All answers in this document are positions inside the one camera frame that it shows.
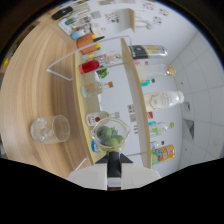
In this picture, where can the black bag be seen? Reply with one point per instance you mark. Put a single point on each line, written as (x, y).
(61, 12)

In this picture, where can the clear glass with ice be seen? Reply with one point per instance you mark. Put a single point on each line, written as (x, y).
(50, 130)

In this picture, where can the clear bottle with green cap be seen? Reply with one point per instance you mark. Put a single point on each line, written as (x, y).
(160, 129)

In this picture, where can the orange pot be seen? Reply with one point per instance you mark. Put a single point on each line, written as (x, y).
(86, 43)

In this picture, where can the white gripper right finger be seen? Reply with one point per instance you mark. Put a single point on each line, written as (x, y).
(136, 175)

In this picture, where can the large white bottle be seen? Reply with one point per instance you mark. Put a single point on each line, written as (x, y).
(161, 101)

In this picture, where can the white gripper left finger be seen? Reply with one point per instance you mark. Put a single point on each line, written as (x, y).
(91, 175)

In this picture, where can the white rack with wooden shelves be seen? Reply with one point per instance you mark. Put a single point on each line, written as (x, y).
(133, 100)

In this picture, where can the wooden wall shelf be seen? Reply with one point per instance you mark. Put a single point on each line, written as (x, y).
(125, 18)

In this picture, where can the clear jar with cork lid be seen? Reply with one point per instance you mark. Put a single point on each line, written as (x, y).
(156, 70)

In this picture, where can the green plant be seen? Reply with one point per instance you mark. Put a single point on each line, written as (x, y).
(102, 73)

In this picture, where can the light blue cup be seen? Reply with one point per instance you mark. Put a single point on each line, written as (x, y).
(78, 34)

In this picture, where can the small red white box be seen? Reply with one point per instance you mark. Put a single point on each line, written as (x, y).
(150, 115)

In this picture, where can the measuring cup with limes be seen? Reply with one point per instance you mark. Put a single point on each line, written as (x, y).
(110, 135)

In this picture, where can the small teal bottle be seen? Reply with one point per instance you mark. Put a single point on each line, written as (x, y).
(146, 82)

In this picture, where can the small clear bottle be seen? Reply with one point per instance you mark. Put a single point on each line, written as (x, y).
(156, 144)

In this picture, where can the clear bottle with orange cap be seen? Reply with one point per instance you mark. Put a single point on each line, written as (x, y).
(91, 90)

